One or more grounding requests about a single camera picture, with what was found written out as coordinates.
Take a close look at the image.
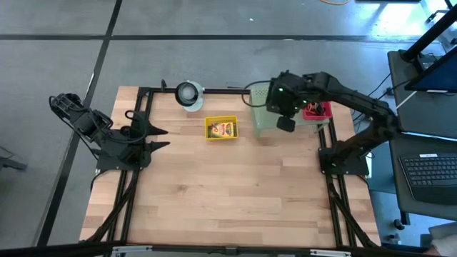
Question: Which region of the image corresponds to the black side desk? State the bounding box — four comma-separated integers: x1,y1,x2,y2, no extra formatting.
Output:
387,49,457,141
388,134,457,219

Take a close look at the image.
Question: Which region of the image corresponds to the green perforated metal shelf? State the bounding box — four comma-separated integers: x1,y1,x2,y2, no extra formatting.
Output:
248,84,331,138

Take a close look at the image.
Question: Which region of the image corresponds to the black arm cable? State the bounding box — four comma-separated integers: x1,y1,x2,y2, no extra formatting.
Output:
241,79,274,108
124,109,148,144

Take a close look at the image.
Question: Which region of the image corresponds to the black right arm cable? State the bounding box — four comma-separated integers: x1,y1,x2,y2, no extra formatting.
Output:
241,79,274,108

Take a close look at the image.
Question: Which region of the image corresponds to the grey chair base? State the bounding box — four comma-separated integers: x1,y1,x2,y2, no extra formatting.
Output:
0,145,29,173

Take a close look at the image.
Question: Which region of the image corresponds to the black monitor stand pole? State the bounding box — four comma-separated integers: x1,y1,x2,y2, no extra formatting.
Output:
398,2,457,62

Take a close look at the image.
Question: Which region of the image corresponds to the silver frame bracket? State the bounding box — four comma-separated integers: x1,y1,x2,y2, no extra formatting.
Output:
309,248,353,257
111,245,154,256

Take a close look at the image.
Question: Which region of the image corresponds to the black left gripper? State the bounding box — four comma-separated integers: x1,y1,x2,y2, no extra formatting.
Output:
124,113,171,162

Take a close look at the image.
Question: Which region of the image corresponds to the black table edge bar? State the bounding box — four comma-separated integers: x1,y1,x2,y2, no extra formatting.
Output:
0,241,457,257

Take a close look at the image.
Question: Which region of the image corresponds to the red plastic basket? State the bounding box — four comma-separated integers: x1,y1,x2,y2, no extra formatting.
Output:
302,101,333,121

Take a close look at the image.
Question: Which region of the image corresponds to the black computer keyboard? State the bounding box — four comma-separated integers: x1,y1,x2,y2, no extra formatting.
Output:
398,152,457,206

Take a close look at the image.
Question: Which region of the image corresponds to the person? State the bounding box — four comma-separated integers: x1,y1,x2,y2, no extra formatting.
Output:
420,221,457,257

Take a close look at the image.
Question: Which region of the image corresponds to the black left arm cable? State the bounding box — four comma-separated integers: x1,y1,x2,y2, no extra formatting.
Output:
124,109,148,144

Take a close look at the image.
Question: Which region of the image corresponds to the black power cable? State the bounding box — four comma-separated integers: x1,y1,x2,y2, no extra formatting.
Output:
351,72,411,122

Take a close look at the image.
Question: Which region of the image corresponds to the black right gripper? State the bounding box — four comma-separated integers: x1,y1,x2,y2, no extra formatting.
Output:
266,70,312,133

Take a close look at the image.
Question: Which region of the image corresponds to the yellow plastic basket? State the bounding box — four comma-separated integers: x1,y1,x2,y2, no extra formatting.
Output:
204,114,239,141

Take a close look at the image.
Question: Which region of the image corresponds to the white cable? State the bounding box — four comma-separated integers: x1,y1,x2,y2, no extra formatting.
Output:
392,91,418,112

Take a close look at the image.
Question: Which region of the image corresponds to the black aluminium table frame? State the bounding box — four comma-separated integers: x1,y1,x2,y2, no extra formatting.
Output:
80,86,381,247

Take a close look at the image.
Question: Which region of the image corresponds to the dark computer monitor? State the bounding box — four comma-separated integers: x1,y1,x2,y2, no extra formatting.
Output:
404,45,457,94

